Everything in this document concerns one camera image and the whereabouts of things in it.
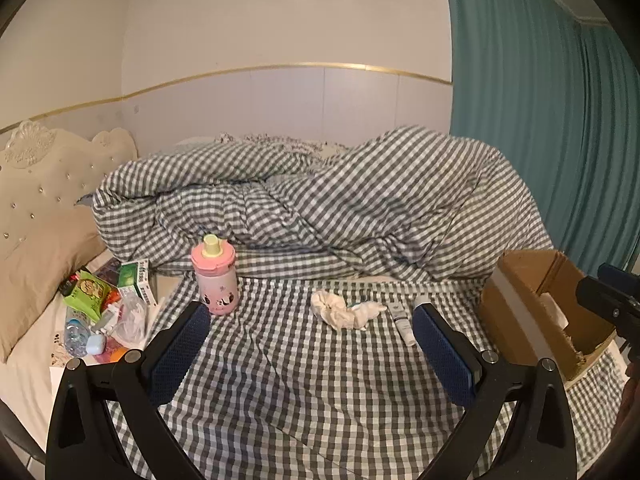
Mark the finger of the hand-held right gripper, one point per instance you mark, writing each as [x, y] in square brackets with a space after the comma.
[600, 297]
[620, 277]

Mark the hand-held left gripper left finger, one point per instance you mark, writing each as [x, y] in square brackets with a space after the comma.
[180, 360]

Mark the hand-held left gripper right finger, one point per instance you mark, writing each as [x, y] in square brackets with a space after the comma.
[442, 360]

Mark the white cream tube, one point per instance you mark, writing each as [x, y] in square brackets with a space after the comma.
[404, 325]

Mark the cardboard box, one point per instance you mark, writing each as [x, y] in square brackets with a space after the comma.
[515, 310]

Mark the white tissue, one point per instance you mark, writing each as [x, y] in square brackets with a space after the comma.
[362, 312]
[327, 302]

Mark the orange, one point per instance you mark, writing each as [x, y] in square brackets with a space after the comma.
[120, 355]

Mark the clear plastic bag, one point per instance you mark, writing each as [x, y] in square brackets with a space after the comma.
[132, 320]

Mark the pink drinking bottle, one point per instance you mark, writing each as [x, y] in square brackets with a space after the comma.
[215, 285]

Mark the light blue earbud case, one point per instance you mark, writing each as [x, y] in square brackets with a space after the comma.
[95, 345]

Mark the green and white box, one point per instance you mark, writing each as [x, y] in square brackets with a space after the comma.
[135, 280]

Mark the small clear water bottle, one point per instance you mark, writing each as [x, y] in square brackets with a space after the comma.
[77, 337]

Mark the dark patterned packet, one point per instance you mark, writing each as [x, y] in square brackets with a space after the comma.
[107, 272]

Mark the green snack packet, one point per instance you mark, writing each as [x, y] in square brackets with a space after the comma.
[87, 292]

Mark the grey checked bed sheet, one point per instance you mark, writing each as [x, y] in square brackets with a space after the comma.
[300, 385]

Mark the cream mattress sheet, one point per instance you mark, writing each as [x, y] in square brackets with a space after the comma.
[30, 375]

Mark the beige pillow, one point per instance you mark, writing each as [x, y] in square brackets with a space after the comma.
[45, 270]

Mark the teal curtain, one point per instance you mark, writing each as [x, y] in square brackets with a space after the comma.
[525, 110]

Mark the grey checked duvet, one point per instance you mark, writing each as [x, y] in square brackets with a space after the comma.
[325, 200]

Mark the cream tufted headboard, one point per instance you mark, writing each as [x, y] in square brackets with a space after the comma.
[45, 185]

